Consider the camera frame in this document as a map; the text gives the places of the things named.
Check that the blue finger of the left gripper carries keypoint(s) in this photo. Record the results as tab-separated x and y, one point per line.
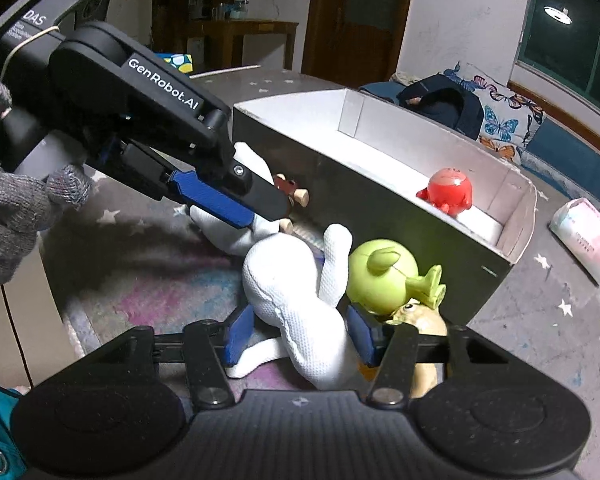
210	199
256	193

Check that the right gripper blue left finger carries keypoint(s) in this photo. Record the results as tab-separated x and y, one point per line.
209	347

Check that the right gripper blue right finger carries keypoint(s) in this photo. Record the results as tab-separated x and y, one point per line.
391	350

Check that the beige peanut toy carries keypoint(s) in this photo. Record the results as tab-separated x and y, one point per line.
425	329

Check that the green frog toy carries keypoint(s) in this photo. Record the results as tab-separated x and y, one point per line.
384	276

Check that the white plush rabbit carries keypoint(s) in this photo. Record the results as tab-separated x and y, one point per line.
290	292

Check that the red round toy figure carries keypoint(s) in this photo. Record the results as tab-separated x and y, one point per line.
449	190

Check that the grey knit gloved hand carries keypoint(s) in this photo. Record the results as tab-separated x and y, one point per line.
29	206

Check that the blue yellow tissue box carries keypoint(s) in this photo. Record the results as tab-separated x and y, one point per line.
182	62

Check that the wooden side table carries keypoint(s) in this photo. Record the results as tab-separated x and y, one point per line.
223	40

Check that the white cardboard box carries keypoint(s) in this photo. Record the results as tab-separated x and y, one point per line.
363	161

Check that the dark wooden door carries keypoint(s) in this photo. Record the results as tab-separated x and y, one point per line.
353	42

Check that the pink white tissue pack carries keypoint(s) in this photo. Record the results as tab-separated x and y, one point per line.
577	226

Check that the dark blue backpack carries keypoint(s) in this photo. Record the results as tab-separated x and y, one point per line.
437	98

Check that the butterfly print pillow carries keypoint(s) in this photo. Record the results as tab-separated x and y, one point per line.
510	120

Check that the blue sofa bed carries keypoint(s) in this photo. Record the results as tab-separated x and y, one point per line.
563	160

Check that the dark green window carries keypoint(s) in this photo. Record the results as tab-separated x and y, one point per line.
562	39

